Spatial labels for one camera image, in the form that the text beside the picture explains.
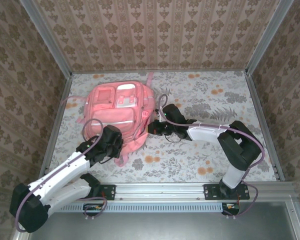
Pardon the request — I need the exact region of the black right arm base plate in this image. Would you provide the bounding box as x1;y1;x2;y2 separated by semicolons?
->
203;183;250;201

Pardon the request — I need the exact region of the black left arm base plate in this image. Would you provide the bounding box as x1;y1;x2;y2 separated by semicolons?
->
97;184;116;201

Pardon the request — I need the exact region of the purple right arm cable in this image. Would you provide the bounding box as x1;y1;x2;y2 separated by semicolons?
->
158;93;268;220

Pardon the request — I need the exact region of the small controller board with wires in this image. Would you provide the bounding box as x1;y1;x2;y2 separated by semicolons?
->
82;202;103;218
221;201;241;216

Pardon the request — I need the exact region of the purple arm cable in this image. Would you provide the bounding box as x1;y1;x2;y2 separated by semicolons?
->
158;93;268;220
14;118;108;234

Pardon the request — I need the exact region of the floral tablecloth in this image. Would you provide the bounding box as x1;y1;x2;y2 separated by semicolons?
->
46;71;278;183

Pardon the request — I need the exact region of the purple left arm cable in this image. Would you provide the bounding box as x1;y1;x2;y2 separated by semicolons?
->
14;118;108;234

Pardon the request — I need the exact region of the aluminium side rail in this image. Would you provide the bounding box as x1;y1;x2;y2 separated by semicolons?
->
36;72;74;183
244;71;286;183

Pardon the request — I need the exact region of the aluminium frame post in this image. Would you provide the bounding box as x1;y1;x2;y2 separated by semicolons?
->
244;0;295;77
19;0;74;79

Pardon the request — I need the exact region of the grey metal sheet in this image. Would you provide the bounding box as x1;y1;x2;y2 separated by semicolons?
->
27;201;298;240

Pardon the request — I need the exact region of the grey slotted cable duct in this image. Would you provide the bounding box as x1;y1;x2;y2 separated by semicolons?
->
57;202;227;213

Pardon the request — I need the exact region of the pink school backpack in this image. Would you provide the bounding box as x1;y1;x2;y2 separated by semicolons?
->
61;71;156;168

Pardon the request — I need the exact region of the aluminium front rail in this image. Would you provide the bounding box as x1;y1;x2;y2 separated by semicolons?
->
27;181;299;202

